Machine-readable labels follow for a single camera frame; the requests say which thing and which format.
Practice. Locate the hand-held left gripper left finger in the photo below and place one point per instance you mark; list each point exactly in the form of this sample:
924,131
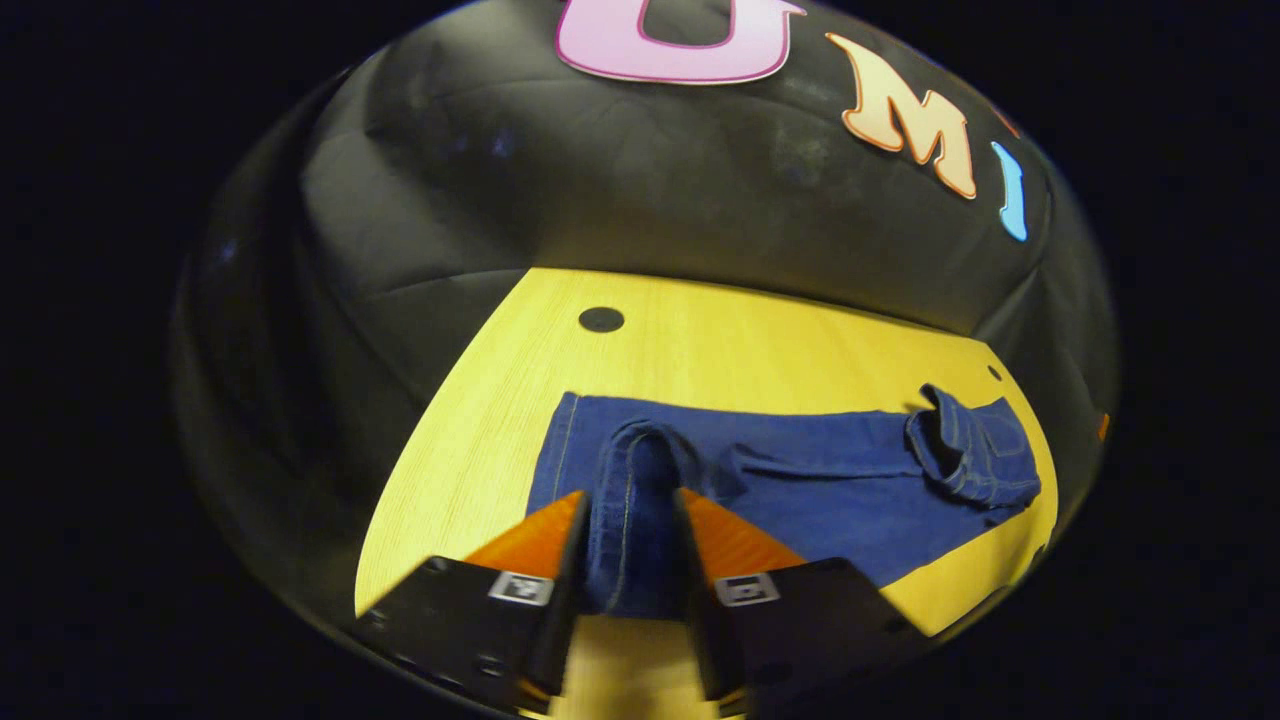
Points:
568,590

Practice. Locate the blue denim jeans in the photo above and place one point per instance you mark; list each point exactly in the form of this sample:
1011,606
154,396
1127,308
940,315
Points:
830,490

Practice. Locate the black backdrop cloth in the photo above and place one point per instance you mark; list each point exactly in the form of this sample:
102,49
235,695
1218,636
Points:
650,180

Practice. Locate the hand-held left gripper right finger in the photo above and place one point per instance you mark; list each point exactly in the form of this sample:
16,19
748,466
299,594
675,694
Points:
700,620

